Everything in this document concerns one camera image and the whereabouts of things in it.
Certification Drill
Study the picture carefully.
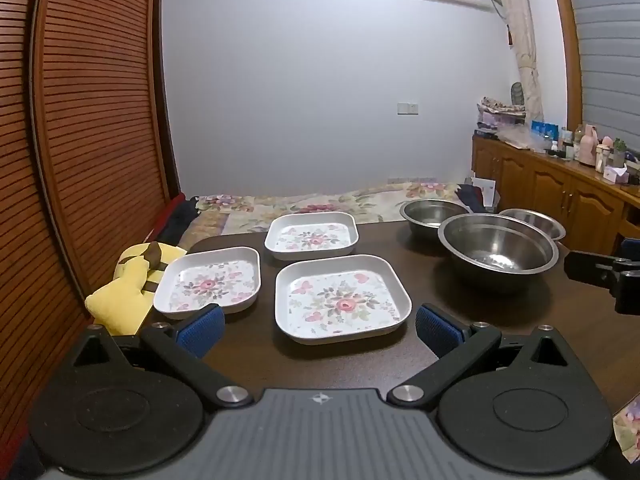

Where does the yellow plush toy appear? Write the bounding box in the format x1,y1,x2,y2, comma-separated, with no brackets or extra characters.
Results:
85,242,186,336

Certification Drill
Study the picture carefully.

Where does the far floral square plate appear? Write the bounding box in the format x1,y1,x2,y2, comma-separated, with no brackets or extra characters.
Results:
265,211,359,262

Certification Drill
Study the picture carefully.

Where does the pink bottle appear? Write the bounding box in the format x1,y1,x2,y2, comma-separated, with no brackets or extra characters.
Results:
578,124,599,168

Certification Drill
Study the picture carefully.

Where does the wooden sideboard cabinet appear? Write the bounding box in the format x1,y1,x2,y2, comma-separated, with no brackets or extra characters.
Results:
472,134,639,255

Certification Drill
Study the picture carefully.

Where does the white tissue box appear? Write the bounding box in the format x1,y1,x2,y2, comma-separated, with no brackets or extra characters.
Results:
603,165,629,185

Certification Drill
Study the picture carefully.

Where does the left floral square plate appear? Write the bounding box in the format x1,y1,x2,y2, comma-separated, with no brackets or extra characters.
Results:
153,247,262,320

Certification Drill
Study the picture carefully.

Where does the beige curtain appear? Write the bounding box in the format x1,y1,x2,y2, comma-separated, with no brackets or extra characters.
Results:
501,0,544,122

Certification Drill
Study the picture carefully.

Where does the small steel bowl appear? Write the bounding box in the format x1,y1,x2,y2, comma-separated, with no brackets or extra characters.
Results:
500,208,566,242

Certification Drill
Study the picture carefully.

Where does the floral bed quilt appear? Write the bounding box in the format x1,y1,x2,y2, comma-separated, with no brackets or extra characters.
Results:
179,180,459,249

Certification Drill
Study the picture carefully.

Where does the folded fabric pile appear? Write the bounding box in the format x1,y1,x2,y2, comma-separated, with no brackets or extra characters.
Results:
477,96,526,132

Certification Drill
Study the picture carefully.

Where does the medium steel bowl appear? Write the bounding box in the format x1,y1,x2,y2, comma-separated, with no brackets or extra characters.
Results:
399,198,471,240

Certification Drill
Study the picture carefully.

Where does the large steel bowl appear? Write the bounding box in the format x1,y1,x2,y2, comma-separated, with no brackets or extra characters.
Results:
437,214,559,278

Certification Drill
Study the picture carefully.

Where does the large floral square plate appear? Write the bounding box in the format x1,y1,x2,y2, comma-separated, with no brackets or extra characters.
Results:
274,255,412,346

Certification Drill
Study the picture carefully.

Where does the grey window blind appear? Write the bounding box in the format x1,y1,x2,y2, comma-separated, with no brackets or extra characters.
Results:
570,0,640,152

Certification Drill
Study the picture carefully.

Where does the white wall switch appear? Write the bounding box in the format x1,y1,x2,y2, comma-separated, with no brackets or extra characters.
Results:
397,102,419,116

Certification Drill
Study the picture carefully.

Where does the wooden louvered wardrobe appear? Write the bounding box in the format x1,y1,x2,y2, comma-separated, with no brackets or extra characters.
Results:
1,0,179,465

